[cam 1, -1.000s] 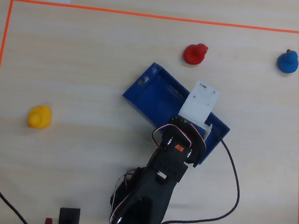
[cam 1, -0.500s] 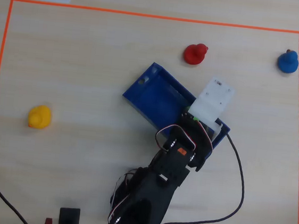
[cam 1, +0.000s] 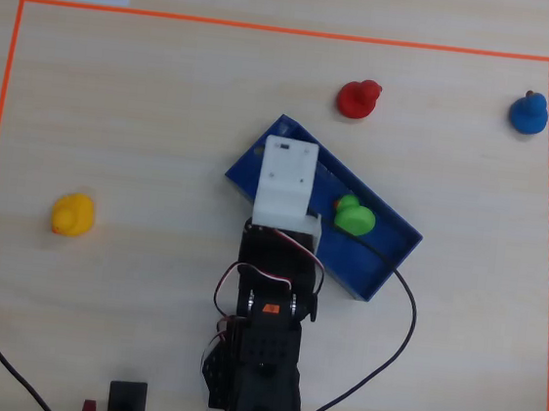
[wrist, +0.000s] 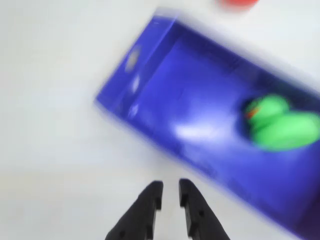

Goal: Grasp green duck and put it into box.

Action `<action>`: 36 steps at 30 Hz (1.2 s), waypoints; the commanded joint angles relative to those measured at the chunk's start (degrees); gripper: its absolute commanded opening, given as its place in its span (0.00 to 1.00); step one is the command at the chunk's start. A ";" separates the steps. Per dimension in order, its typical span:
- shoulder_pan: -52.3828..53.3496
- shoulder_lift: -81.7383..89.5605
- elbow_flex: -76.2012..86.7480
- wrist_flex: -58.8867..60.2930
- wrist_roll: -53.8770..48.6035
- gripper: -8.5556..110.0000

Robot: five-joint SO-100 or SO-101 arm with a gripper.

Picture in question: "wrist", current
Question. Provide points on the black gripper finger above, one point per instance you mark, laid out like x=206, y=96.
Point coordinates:
x=137, y=215
x=200, y=220

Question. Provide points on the green rubber duck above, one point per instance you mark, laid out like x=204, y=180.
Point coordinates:
x=282, y=130

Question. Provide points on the blue plastic box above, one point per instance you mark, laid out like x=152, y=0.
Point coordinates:
x=200, y=100

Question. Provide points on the red rubber duck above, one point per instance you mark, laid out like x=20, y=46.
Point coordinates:
x=237, y=3

